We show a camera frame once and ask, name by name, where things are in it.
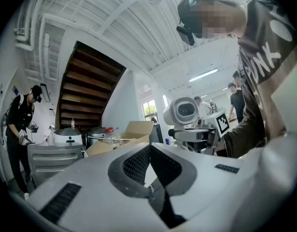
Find person's torso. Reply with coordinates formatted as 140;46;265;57
223;0;297;159

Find white round appliance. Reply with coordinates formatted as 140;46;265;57
53;128;83;146

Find open cardboard box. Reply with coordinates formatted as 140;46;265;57
85;121;154;157

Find person's right forearm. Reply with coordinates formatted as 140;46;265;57
222;127;267;159

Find black cabinet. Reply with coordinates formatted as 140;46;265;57
149;123;164;144

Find black head-mounted camera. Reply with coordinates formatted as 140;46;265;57
176;20;196;47

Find white ceiling pipes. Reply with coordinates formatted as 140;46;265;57
14;0;56;82

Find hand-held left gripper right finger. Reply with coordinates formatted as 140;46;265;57
150;131;297;232

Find black wall frame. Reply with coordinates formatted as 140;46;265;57
39;83;52;103

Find steel pot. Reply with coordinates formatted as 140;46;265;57
87;127;107;146

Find ceiling tube light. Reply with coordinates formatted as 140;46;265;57
189;68;219;83

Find window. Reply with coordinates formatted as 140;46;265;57
142;100;159;123

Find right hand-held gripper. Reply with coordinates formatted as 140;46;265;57
168;111;231;156

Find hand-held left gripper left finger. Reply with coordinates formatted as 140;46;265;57
26;143;172;232

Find grey metal drawer cabinet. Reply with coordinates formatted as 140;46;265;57
27;143;84;189

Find brown wooden staircase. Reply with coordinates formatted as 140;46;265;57
55;41;127;131

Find clear plastic bottle red cap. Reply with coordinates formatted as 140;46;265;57
102;128;111;144
108;127;121;145

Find person's head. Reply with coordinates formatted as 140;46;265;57
177;0;247;40

